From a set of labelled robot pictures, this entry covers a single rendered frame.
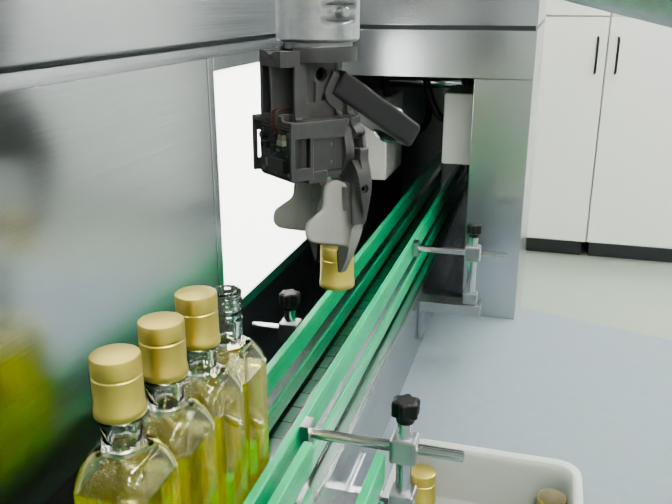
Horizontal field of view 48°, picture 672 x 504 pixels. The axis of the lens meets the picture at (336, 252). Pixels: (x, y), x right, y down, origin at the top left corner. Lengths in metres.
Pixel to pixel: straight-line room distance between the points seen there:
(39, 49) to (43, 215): 0.13
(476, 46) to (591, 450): 0.76
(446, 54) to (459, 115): 0.16
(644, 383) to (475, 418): 0.33
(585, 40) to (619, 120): 0.46
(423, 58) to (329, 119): 0.85
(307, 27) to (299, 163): 0.12
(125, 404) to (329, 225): 0.28
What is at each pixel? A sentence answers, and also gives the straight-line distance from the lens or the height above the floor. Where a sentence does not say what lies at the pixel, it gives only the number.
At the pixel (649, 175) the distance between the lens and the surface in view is 4.36.
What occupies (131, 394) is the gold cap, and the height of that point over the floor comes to 1.14.
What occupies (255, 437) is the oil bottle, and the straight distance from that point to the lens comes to 0.71.
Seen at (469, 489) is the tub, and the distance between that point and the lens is 1.03.
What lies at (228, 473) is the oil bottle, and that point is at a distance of 0.66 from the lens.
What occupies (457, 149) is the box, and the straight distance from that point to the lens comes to 1.63.
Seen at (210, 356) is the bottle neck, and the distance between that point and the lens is 0.62.
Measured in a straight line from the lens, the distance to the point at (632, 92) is 4.28.
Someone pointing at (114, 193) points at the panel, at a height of 1.21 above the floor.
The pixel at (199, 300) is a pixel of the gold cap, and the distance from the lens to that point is 0.60.
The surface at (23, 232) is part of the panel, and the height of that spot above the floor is 1.21.
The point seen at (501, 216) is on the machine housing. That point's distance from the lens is 1.55.
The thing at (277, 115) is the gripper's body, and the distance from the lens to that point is 0.67.
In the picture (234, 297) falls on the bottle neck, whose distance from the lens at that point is 0.66.
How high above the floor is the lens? 1.38
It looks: 19 degrees down
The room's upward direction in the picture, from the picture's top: straight up
